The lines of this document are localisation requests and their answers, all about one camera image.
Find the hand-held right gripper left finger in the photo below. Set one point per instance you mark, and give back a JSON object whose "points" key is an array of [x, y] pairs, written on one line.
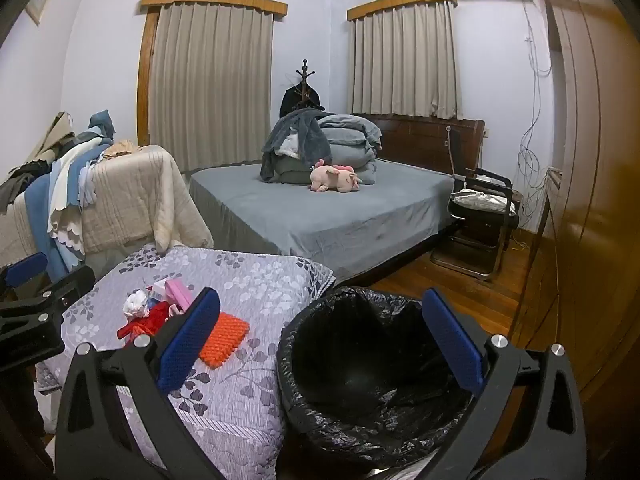
{"points": [[187, 345]]}

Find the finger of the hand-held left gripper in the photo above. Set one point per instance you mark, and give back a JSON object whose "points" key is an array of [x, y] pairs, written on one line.
{"points": [[70, 290], [27, 267]]}

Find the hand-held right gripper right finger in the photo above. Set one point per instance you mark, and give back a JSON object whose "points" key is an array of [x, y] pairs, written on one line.
{"points": [[452, 345]]}

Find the orange foam net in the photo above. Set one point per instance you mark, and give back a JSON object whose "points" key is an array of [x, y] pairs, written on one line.
{"points": [[225, 337]]}

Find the red cloth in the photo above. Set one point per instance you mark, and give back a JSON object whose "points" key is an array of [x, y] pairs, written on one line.
{"points": [[150, 322]]}

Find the pink box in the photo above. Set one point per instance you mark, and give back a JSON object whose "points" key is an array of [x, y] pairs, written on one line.
{"points": [[179, 296]]}

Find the grey-white paper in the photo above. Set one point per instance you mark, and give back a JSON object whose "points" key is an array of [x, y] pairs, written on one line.
{"points": [[135, 304]]}

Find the bin with black bag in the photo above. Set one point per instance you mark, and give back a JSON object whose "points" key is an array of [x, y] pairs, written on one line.
{"points": [[370, 360]]}

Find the blue white scalloped cloth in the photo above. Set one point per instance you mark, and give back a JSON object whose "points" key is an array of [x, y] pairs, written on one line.
{"points": [[62, 195]]}

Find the dark clothes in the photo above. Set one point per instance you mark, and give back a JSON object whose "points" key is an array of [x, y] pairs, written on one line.
{"points": [[20, 182]]}

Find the floral grey quilt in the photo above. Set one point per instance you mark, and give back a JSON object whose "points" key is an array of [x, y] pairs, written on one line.
{"points": [[260, 285]]}

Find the black metal chair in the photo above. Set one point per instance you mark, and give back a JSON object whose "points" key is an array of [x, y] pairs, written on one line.
{"points": [[472, 240]]}

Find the beige quilt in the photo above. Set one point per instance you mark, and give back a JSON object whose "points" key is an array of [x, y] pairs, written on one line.
{"points": [[130, 195]]}

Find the tan cloth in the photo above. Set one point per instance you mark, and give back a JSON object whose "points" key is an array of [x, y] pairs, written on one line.
{"points": [[52, 137]]}

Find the pale chair cushion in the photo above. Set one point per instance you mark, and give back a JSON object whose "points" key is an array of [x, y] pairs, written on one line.
{"points": [[482, 202]]}

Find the peach cloth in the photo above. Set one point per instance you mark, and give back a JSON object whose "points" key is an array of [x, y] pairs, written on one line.
{"points": [[120, 149]]}

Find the bed with grey sheet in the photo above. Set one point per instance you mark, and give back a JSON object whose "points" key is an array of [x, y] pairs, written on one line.
{"points": [[320, 220]]}

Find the pink plush toy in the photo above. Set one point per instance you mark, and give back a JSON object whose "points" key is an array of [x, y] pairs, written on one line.
{"points": [[332, 177]]}

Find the dark wooden headboard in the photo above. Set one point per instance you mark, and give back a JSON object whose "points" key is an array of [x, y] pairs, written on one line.
{"points": [[415, 137]]}

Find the wooden wardrobe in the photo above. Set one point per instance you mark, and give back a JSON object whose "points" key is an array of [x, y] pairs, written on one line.
{"points": [[595, 185]]}

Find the folded grey duvet pile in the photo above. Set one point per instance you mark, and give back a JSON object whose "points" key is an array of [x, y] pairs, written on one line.
{"points": [[350, 140]]}

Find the dark grey fleece blanket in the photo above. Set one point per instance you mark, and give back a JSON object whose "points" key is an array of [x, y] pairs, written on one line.
{"points": [[292, 135]]}

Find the wide beige curtain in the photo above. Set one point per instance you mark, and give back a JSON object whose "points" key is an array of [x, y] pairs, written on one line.
{"points": [[212, 85]]}

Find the black jacket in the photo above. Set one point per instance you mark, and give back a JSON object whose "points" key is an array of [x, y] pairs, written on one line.
{"points": [[290, 102]]}

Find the narrow beige curtain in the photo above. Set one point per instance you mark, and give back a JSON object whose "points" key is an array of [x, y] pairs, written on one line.
{"points": [[405, 60]]}

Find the wooden coat rack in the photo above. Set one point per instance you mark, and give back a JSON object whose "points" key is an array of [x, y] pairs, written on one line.
{"points": [[302, 77]]}

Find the long wooden pelmet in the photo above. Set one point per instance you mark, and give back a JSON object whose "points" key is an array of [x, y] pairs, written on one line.
{"points": [[215, 2]]}

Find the short wooden pelmet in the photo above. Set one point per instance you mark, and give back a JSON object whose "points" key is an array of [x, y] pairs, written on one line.
{"points": [[400, 2]]}

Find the wooden window frame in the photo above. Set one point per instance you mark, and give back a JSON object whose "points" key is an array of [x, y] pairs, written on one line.
{"points": [[146, 80]]}

